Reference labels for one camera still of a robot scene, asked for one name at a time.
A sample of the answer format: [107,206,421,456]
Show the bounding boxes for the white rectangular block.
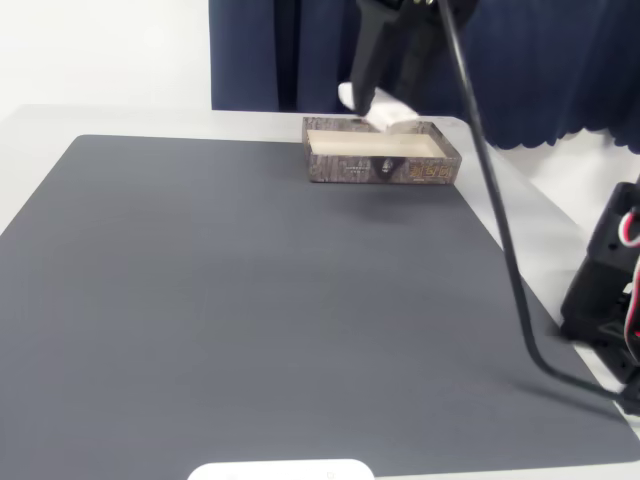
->
[338,82,421,134]

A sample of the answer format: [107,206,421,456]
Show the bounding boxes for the brown patterned cardboard tray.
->
[301,116,463,185]

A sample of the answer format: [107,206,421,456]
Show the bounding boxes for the navy blue curtain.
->
[208,0,640,154]

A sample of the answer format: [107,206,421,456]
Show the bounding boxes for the dark grey desk mat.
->
[0,133,640,479]

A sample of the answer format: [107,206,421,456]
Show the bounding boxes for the white device with knob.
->
[187,458,376,480]

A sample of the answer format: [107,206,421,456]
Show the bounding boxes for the red and white servo wires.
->
[617,204,640,341]

